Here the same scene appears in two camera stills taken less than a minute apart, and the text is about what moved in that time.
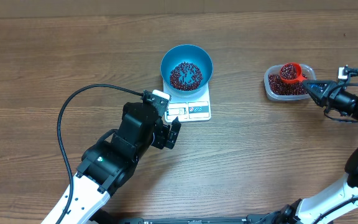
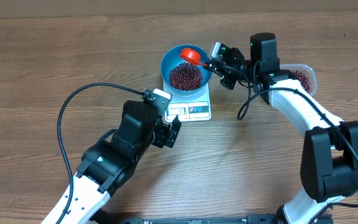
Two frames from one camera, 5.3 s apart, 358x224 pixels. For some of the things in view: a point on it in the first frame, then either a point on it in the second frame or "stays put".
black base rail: (253, 219) stays put
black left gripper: (161, 139) stays put
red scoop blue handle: (291, 73) -> (192, 56)
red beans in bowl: (186, 76) stays put
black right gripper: (330, 93) -> (228, 79)
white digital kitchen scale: (188, 109) stays put
